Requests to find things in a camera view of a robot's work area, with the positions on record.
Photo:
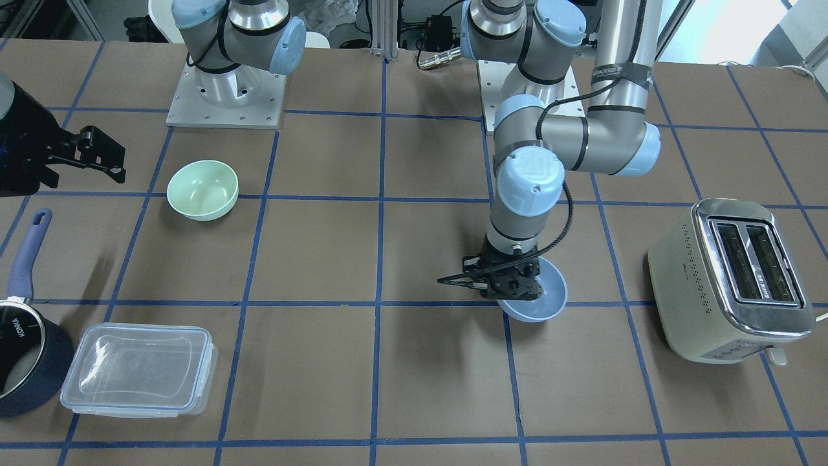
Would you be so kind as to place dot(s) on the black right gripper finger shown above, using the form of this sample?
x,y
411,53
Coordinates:
x,y
90,148

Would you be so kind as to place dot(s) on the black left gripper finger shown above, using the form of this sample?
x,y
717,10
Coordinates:
x,y
473,279

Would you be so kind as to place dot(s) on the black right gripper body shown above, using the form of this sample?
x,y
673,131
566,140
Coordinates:
x,y
18,145

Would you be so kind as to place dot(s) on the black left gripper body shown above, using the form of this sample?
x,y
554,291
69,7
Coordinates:
x,y
515,283

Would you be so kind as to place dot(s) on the blue bowl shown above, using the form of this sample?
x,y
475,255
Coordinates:
x,y
551,301

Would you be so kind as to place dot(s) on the green bowl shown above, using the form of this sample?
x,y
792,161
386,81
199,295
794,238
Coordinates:
x,y
203,190

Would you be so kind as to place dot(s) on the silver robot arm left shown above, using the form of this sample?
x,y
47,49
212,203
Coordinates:
x,y
534,143

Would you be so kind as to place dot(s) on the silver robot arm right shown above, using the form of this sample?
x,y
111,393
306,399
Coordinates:
x,y
220,37

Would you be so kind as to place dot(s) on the cream silver toaster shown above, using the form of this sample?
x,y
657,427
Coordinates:
x,y
726,285

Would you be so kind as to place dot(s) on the dark blue saucepan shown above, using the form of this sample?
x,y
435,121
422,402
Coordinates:
x,y
36,353

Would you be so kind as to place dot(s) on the clear plastic food container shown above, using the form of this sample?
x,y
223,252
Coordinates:
x,y
140,371

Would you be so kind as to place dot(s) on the aluminium frame post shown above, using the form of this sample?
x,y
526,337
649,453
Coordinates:
x,y
384,28

